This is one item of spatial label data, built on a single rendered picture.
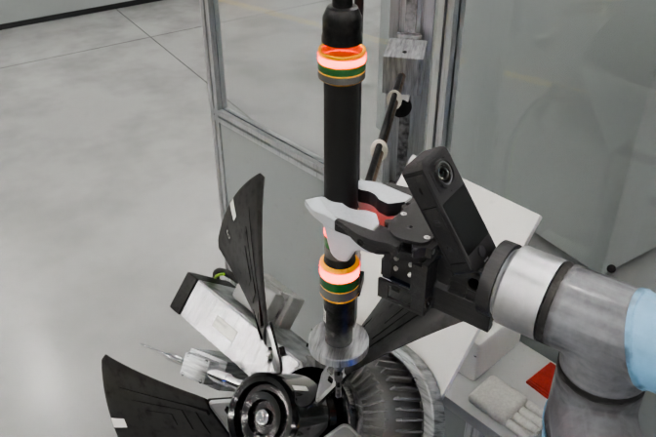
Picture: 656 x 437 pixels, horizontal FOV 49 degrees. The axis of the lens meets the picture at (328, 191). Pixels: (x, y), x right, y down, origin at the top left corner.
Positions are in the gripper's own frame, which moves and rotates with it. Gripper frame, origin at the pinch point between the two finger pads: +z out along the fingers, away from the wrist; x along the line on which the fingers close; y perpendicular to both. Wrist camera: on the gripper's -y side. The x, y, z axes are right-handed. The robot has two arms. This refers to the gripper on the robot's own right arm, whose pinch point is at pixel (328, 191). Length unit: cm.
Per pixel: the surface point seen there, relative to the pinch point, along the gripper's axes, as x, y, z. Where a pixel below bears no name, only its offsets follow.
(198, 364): 6, 50, 32
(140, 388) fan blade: -5, 46, 33
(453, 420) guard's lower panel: 74, 117, 14
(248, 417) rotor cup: -4.0, 38.3, 10.6
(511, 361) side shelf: 61, 74, -3
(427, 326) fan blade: 8.6, 20.6, -8.3
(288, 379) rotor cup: 0.9, 33.2, 7.4
